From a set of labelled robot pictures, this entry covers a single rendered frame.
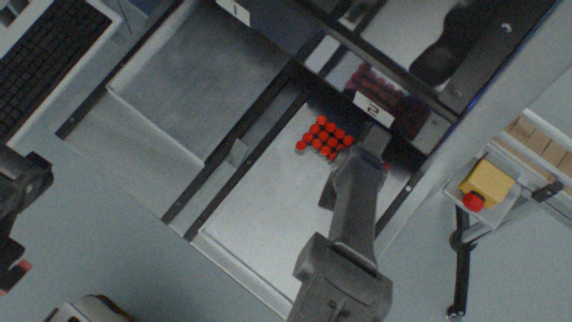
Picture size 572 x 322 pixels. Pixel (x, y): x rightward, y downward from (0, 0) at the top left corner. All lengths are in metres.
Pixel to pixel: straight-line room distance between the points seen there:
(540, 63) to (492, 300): 1.54
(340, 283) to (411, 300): 1.56
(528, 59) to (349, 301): 0.38
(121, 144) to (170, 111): 0.12
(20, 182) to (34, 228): 1.46
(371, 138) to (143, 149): 0.50
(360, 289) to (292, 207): 0.66
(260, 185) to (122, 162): 0.28
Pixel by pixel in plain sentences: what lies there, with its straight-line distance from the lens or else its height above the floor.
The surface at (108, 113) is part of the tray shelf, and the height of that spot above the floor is 0.88.
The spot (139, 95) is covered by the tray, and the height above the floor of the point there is 0.88.
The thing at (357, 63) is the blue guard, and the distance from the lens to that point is 1.21.
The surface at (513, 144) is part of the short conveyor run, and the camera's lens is 1.43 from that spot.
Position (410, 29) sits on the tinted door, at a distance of 1.04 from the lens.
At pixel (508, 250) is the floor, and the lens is 2.41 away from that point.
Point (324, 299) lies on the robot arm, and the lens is 0.74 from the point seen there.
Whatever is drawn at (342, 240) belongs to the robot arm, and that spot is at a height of 1.46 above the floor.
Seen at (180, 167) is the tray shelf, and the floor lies 0.88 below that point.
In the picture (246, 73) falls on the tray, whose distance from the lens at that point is 1.49.
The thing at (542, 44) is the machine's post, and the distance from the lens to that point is 0.88.
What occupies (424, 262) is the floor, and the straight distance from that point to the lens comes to 2.33.
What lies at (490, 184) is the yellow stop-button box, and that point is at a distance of 1.33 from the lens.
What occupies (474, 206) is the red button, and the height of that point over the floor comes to 1.01.
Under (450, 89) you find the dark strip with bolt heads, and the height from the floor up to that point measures 1.27.
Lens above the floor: 2.26
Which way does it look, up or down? 75 degrees down
